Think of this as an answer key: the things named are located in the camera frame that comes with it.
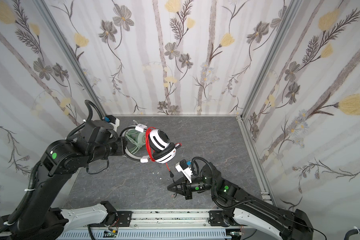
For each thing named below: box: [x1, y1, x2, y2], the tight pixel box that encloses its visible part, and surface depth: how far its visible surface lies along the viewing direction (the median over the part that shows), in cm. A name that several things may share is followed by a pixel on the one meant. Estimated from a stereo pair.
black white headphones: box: [119, 123, 177, 164], surface depth 57 cm
